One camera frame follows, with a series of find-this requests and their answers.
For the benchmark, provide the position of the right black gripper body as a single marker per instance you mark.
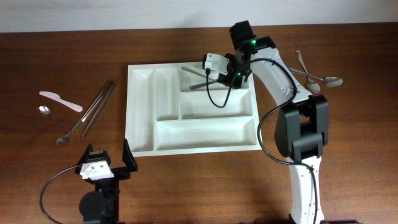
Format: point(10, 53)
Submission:
point(226, 80)

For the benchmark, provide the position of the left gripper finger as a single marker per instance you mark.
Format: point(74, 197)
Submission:
point(128, 158)
point(85, 155)

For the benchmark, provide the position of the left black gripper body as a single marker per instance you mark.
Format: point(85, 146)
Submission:
point(121, 173)

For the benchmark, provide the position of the steel fork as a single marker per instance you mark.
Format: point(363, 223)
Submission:
point(200, 85)
point(193, 71)

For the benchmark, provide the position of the steel spoon pointing down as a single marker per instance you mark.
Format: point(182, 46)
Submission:
point(311, 85)

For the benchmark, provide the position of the steel spoon pointing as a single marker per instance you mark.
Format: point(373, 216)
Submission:
point(328, 81)

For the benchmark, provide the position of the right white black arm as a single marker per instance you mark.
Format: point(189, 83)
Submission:
point(301, 130)

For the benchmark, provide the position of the left black arm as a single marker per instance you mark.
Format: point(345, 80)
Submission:
point(102, 205)

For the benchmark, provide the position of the steel kitchen tongs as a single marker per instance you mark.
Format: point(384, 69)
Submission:
point(98, 110)

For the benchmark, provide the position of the white plastic knife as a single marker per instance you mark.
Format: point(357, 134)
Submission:
point(57, 98)

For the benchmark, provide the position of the small steel teaspoon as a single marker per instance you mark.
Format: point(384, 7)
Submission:
point(46, 112)

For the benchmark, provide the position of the white plastic cutlery tray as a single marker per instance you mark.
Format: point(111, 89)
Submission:
point(164, 117)

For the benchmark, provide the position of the long-handled steel spoon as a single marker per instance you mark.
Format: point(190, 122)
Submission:
point(65, 138)

